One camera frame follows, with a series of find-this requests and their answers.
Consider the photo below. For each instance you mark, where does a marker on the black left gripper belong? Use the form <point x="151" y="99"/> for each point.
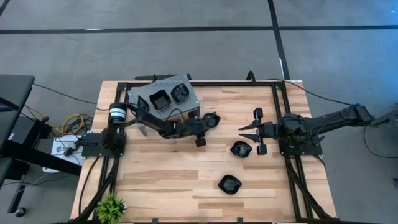
<point x="196" y="127"/>

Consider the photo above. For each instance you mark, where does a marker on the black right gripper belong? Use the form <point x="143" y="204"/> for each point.
<point x="270" y="130"/>

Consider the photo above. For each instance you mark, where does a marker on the black leaf-shaped mini plate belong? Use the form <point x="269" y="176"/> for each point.
<point x="229" y="184"/>
<point x="214" y="119"/>
<point x="241" y="149"/>
<point x="180" y="93"/>

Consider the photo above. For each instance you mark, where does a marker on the black square mini plate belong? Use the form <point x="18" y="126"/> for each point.
<point x="160" y="100"/>

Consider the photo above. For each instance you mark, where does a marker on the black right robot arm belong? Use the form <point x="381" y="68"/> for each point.
<point x="329" y="119"/>

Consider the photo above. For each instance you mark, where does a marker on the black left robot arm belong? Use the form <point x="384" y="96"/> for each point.
<point x="152" y="123"/>

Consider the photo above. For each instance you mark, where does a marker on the grey perforated metal shelf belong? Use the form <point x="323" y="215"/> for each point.
<point x="192" y="102"/>

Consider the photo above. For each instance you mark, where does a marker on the black equipment stand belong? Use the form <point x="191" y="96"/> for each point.
<point x="387" y="118"/>

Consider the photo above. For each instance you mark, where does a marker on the green artificial plant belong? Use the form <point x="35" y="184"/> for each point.
<point x="110" y="208"/>

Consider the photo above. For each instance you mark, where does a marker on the white printed box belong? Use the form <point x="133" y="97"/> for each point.
<point x="59" y="149"/>

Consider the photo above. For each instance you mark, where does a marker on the white power strip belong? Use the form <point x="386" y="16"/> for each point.
<point x="49" y="170"/>

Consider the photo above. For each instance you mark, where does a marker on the black desk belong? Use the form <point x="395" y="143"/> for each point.
<point x="15" y="87"/>

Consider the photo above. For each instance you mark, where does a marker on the black caster wheel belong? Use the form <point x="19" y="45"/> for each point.
<point x="20" y="212"/>

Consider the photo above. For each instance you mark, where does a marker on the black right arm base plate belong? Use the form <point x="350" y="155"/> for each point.
<point x="314" y="151"/>

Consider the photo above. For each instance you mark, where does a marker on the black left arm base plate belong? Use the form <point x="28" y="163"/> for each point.
<point x="90" y="151"/>

